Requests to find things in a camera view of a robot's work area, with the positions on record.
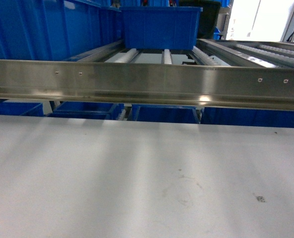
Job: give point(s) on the blue bin on rollers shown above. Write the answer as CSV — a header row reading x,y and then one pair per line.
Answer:
x,y
160,28

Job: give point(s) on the large blue bin left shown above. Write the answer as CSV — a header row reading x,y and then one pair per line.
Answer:
x,y
55,29

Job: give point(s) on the white roller track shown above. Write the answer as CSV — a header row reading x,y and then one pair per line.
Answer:
x,y
166,57
126,57

